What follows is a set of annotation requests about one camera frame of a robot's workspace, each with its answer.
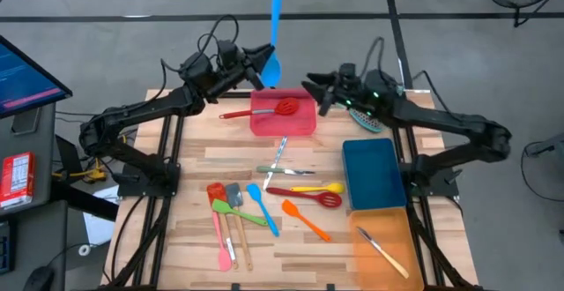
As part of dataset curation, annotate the dark grey desk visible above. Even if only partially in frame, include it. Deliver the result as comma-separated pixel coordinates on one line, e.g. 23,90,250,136
0,101,120,291

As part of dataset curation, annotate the black table frame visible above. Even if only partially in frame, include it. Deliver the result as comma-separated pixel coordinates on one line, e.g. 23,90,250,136
99,88,486,291

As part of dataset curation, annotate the green silicone spatula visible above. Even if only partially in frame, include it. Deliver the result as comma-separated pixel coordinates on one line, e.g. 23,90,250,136
211,198,269,228

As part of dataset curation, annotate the red spatula wooden handle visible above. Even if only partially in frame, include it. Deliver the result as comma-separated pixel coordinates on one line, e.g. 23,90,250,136
206,182,240,271

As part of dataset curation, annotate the small blue silicone spatula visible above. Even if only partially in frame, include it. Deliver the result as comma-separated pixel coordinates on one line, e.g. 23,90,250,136
245,183,281,238

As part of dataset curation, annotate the dark blue plastic bin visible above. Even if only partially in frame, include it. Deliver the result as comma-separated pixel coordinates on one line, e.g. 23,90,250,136
341,138,408,212

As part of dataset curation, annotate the teal framed box grater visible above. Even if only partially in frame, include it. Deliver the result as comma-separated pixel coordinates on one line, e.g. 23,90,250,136
347,107,385,134

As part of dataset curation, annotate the cream handled knife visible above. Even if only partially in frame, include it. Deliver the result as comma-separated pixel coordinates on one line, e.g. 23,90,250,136
355,226,411,280

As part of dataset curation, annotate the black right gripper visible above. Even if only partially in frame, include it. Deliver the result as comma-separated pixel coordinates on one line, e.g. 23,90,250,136
301,72,369,116

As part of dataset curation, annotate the grey spatula wooden handle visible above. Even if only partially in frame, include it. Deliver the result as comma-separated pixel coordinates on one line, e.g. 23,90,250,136
225,182,255,272

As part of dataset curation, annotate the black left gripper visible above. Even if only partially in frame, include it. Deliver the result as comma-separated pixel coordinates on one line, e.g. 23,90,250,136
206,43,277,101

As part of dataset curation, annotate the large blue silicone spoon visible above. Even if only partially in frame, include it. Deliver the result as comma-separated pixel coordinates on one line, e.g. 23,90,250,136
260,0,283,88

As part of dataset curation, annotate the monitor with blue screen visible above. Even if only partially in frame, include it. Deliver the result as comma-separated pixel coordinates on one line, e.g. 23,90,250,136
0,34,74,120

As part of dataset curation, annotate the green handled knife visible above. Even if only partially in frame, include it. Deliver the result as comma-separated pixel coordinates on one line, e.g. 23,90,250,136
256,165,316,177

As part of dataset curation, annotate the red cardboard box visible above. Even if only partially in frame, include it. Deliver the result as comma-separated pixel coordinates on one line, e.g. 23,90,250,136
0,151,36,209

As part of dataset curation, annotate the orange translucent plastic bin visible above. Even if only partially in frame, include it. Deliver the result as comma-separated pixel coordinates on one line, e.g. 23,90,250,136
348,206,425,291

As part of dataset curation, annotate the yellow silicone spoon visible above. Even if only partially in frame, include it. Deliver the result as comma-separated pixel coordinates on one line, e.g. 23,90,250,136
289,182,345,195

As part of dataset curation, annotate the orange silicone spatula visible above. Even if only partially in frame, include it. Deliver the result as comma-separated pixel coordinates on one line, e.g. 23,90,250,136
281,198,332,243

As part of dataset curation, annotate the pink silicone spatula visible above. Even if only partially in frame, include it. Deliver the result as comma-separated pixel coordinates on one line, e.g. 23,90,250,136
211,209,234,272

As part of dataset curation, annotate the yellow cable bundle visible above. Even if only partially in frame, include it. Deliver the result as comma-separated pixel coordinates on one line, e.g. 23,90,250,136
51,158,109,184

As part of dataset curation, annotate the black keyboard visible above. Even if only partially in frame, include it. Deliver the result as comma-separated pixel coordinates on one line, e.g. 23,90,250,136
0,220,12,277

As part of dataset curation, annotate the blue patterned blade knife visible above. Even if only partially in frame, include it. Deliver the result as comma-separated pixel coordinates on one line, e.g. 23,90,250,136
262,135,289,191

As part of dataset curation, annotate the pink translucent plastic bin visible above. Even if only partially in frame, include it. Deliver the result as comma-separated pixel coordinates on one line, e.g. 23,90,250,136
249,88,318,138

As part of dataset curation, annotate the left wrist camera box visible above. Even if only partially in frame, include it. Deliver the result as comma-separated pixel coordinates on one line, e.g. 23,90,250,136
216,39,241,65

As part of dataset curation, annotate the black computer mouse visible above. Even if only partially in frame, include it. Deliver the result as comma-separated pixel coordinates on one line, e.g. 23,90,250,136
21,265,56,291

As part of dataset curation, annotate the all-red silicone slotted turner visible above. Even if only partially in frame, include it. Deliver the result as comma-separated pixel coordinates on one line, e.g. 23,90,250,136
265,186,343,209

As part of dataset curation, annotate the white paper sheet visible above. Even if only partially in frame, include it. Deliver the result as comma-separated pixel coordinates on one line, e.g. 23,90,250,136
82,184,120,247

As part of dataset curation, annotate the red slotted spoon metal handle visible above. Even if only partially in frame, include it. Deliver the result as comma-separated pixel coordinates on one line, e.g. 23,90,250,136
219,97,301,120

